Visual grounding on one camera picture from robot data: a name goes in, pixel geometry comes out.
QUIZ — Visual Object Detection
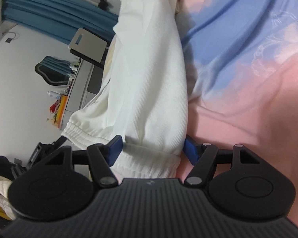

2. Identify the orange tray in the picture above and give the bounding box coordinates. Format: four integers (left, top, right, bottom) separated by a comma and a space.
50, 95, 68, 128

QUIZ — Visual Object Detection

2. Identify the white zip-up garment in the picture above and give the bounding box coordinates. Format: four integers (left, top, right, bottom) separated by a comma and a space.
62, 0, 188, 178

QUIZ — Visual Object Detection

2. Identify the white vanity desk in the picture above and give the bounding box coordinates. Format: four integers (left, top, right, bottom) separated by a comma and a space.
60, 60, 103, 130

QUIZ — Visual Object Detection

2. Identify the white spray bottle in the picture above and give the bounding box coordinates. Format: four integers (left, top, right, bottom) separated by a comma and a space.
47, 91, 61, 99

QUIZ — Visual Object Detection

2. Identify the wavy vanity mirror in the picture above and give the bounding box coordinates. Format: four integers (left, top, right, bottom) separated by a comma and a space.
34, 56, 72, 86

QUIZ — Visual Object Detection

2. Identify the white black chair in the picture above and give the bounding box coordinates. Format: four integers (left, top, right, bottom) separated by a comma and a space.
68, 28, 109, 69

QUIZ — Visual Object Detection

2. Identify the pastel tie-dye bed sheet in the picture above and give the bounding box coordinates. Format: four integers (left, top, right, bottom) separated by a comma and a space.
176, 0, 298, 226

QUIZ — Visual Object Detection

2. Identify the blue curtain left panel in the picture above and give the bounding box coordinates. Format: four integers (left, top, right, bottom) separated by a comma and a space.
1, 0, 118, 45

